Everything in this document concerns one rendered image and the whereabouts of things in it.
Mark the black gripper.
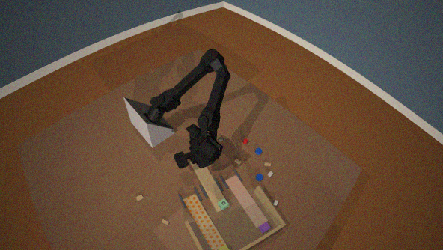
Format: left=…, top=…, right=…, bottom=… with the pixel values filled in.
left=174, top=145, right=200, bottom=168

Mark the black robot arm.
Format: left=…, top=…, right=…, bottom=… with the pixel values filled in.
left=144, top=49, right=230, bottom=168

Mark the green labelled cube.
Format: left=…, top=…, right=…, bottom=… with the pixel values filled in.
left=218, top=198, right=227, bottom=205

